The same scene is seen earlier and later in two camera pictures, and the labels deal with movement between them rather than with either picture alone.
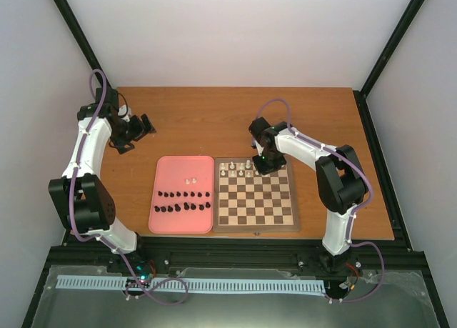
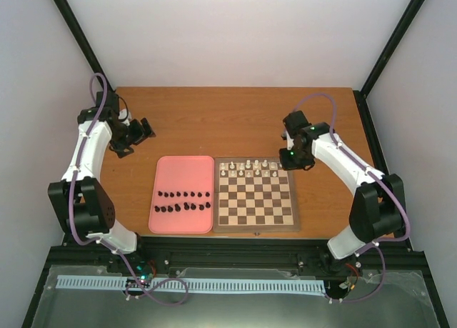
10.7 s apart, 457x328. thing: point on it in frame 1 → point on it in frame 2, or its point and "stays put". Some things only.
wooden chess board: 246,201 stays put
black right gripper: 264,170 → 286,165
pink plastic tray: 182,195 stays put
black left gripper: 138,128 stays put
